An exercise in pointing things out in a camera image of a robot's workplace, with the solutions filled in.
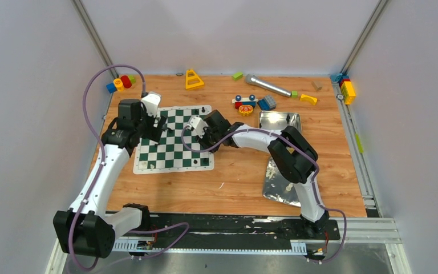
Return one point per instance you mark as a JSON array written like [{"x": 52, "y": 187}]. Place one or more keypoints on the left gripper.
[{"x": 158, "y": 126}]

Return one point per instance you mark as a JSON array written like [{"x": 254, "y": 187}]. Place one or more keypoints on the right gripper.
[{"x": 202, "y": 138}]

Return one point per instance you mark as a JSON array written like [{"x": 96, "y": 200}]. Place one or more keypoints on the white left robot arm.
[{"x": 85, "y": 229}]

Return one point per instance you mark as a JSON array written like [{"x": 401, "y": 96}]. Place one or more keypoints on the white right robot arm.
[{"x": 294, "y": 157}]

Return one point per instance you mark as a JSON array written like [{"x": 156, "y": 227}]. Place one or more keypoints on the green white chess mat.
[{"x": 169, "y": 154}]

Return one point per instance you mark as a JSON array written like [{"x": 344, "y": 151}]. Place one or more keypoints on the metal tin with black pieces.
[{"x": 275, "y": 120}]

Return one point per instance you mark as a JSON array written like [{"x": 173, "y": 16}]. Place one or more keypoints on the toy block car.
[{"x": 245, "y": 105}]

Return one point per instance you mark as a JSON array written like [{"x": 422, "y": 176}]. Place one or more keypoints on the colourful cylinder block row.
[{"x": 120, "y": 84}]

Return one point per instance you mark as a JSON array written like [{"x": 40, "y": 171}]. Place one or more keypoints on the grey blue brick stack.
[{"x": 267, "y": 103}]

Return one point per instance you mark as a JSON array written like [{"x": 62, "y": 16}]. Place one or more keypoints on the silver microphone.
[{"x": 256, "y": 81}]

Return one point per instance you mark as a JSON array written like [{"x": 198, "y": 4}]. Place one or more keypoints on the metal tin lid tray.
[{"x": 277, "y": 188}]

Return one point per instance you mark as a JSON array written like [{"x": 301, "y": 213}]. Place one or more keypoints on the yellow arch block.
[{"x": 306, "y": 98}]

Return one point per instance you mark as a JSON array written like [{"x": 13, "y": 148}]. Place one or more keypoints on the tan wooden block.
[{"x": 317, "y": 85}]

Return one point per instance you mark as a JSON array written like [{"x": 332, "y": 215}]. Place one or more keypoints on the yellow red blue brick tower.
[{"x": 347, "y": 90}]

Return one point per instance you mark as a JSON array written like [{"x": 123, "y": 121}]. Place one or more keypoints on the yellow triangular frame block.
[{"x": 193, "y": 80}]

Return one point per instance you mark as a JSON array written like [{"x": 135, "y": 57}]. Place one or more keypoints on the green block near wall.
[{"x": 238, "y": 75}]

